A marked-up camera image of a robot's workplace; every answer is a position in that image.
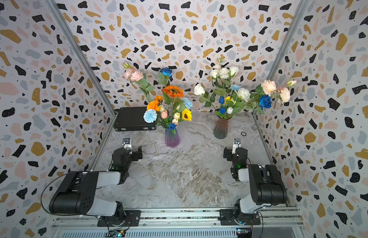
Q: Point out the white flower bouquet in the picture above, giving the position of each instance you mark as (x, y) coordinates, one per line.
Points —
(227, 98)

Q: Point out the small blue tulip flower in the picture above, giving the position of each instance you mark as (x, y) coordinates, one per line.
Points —
(172, 126)

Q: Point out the brown ribbed glass vase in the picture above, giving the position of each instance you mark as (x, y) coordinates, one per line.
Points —
(221, 128)

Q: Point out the blue rose right bouquet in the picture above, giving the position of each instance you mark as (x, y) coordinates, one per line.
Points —
(265, 102)

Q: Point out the orange marigold flower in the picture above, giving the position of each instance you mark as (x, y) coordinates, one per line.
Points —
(154, 105)

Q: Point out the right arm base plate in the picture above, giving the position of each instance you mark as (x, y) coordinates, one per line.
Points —
(229, 217)

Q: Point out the black rectangular case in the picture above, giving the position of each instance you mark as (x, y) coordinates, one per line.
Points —
(131, 119)

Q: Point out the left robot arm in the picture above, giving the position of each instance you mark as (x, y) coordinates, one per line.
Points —
(76, 195)

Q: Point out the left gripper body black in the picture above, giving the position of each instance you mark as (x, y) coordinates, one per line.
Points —
(136, 153)

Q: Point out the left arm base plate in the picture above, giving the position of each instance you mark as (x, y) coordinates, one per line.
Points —
(127, 218)

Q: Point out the aluminium front rail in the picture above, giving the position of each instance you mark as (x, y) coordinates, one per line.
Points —
(273, 222)

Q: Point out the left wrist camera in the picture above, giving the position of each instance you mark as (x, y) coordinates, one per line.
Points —
(127, 144)

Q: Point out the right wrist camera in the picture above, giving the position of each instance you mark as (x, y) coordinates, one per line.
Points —
(236, 144)

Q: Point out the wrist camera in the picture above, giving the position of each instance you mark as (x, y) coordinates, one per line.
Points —
(236, 144)
(127, 144)

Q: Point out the peach carnation stem right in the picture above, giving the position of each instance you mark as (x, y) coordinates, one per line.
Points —
(269, 88)

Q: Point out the purple ribbed glass vase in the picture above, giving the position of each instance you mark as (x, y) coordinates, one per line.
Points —
(172, 138)

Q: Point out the yellow sunflower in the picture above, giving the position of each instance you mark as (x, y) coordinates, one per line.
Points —
(187, 115)

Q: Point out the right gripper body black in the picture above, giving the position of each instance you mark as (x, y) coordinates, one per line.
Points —
(228, 153)

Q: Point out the large orange gerbera flower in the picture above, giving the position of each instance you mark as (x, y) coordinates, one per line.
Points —
(173, 91)

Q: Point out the pink carnation stem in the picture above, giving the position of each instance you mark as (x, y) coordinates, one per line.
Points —
(133, 74)

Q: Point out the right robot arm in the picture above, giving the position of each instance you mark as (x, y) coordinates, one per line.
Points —
(266, 186)

